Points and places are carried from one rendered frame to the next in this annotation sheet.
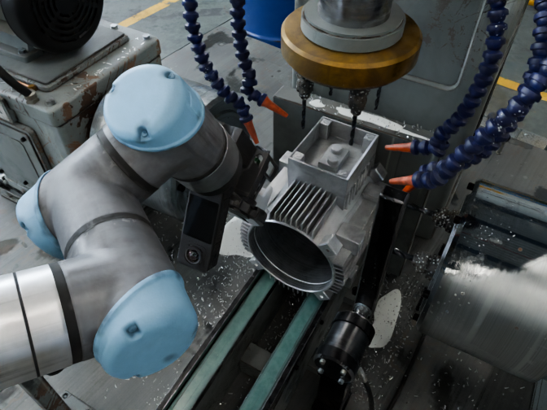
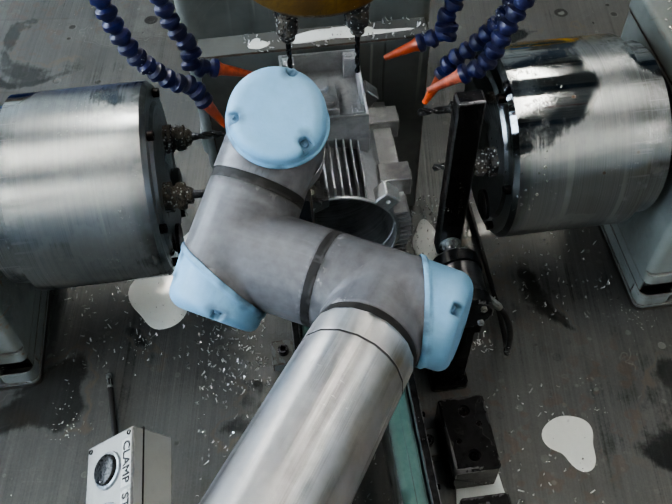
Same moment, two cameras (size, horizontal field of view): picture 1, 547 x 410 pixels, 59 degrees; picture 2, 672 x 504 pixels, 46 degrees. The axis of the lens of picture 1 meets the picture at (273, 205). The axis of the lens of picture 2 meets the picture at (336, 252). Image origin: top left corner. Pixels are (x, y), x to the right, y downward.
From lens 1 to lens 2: 0.36 m
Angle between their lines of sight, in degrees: 23
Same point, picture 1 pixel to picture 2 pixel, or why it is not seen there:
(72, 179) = (243, 234)
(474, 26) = not seen: outside the picture
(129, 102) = (270, 120)
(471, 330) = (565, 200)
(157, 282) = (432, 265)
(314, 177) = not seen: hidden behind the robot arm
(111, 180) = (279, 213)
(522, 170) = not seen: hidden behind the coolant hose
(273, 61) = (51, 16)
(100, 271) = (385, 283)
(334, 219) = (368, 166)
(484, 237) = (538, 102)
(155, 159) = (305, 169)
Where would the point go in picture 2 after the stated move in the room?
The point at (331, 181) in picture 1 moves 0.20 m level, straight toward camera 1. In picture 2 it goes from (348, 125) to (437, 244)
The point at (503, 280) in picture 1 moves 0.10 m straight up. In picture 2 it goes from (575, 133) to (596, 67)
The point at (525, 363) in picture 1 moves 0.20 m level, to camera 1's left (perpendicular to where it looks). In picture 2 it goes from (620, 202) to (502, 284)
